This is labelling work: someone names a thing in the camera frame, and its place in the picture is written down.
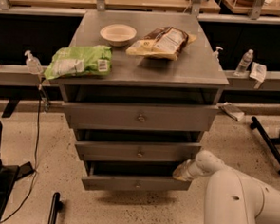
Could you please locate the grey top drawer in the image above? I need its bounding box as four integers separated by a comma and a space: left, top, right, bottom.
64, 102, 218, 132

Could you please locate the black stand base right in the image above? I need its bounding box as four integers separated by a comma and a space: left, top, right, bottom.
250, 116, 280, 175

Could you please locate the clear sanitizer pump bottle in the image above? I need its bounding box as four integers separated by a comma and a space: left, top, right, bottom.
25, 50, 43, 75

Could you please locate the grey drawer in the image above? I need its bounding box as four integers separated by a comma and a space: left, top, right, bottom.
82, 161, 190, 191
64, 102, 218, 132
75, 141, 201, 162

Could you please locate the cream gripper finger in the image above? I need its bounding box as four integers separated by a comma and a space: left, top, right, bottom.
172, 171, 187, 181
177, 160, 190, 174

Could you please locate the green chip bag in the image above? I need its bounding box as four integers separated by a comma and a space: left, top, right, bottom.
45, 45, 112, 80

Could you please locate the folded cloth on ledge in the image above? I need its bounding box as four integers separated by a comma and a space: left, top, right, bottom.
219, 103, 245, 121

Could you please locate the white wipes packet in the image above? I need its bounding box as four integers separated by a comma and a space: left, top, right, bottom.
250, 62, 267, 83

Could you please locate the black cable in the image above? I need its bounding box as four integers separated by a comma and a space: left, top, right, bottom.
0, 82, 52, 224

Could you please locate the black tube on floor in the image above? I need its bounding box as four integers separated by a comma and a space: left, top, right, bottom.
47, 192, 63, 224

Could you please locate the brown yellow snack bag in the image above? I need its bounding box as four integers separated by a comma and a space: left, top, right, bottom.
125, 27, 196, 61

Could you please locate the grey bottom drawer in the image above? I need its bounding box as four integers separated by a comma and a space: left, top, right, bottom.
82, 161, 190, 191

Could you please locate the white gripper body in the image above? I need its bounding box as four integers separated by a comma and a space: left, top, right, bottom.
182, 159, 202, 181

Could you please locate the small white pump bottle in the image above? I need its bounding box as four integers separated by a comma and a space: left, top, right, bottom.
213, 47, 224, 62

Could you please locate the clear water bottle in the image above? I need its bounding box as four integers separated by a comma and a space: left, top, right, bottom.
234, 49, 254, 76

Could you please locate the white paper bowl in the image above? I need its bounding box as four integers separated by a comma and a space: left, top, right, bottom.
100, 24, 137, 47

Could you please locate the grey middle drawer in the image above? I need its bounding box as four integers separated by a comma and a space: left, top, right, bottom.
75, 141, 201, 162

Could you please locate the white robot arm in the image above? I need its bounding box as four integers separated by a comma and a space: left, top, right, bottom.
172, 150, 280, 224

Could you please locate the grey drawer cabinet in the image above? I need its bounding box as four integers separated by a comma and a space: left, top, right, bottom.
46, 5, 233, 193

